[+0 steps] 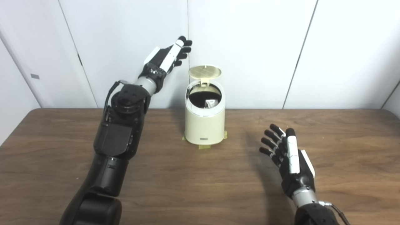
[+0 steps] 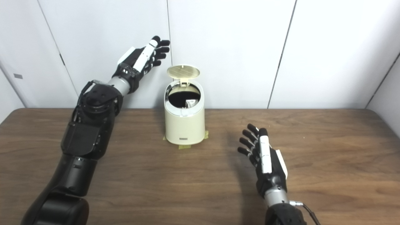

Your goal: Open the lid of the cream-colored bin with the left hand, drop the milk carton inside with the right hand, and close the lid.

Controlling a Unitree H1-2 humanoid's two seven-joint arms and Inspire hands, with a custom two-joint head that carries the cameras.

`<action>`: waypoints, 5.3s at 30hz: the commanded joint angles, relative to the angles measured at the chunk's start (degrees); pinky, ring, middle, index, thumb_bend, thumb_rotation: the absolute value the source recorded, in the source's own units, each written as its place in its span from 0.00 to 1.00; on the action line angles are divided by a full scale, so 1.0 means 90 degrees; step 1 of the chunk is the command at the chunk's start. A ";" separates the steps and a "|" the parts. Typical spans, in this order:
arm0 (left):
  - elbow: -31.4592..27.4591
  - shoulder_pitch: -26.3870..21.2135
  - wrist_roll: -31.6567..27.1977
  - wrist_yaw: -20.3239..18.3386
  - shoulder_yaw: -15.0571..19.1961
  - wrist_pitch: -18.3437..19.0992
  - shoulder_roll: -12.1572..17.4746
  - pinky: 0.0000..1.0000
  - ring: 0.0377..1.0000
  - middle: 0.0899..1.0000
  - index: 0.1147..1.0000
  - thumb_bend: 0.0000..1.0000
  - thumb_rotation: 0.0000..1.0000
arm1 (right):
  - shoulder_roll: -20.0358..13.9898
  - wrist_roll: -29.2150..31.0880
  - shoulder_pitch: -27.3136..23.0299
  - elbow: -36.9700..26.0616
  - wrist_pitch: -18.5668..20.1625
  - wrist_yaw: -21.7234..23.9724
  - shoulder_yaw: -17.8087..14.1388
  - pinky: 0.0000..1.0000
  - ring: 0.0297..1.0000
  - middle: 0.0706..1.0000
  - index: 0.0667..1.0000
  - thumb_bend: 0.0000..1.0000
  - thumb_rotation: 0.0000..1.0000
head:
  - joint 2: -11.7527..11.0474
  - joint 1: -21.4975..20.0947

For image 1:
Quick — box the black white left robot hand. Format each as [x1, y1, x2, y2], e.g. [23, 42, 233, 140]
[138, 36, 193, 94]

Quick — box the cream-colored bin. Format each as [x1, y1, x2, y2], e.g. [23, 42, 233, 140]
[184, 65, 226, 146]

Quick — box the round cream bin lid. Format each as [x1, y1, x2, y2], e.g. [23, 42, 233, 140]
[188, 65, 222, 87]

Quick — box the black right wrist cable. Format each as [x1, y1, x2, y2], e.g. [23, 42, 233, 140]
[319, 201, 350, 225]

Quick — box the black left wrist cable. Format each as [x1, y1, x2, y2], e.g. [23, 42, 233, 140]
[103, 80, 129, 115]

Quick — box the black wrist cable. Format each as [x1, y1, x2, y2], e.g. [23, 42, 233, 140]
[319, 201, 350, 225]
[103, 80, 129, 115]

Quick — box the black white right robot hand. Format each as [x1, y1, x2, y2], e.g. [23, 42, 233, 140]
[259, 124, 316, 200]

